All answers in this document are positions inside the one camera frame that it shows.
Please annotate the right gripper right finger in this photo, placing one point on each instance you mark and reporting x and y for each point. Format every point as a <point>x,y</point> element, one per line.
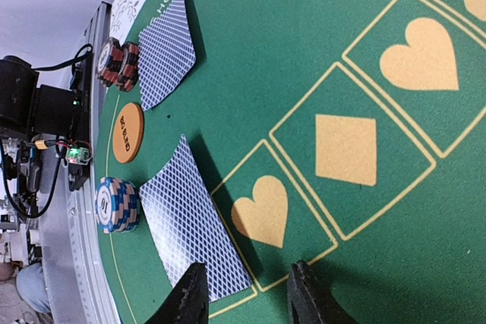
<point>309,300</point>

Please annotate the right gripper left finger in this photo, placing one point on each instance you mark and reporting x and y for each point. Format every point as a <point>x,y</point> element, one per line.
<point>188,301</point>

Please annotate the orange big blind button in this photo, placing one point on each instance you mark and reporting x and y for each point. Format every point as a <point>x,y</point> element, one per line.
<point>128,133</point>

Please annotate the dark red chip stack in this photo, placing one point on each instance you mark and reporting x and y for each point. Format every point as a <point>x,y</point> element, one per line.
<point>117,65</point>

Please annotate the dealt cards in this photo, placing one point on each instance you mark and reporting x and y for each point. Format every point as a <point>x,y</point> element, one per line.
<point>166,55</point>

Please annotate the round green poker mat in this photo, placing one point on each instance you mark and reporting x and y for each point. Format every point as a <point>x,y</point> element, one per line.
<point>348,133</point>

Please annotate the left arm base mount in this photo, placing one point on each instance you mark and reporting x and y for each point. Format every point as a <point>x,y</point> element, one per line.
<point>44,108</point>

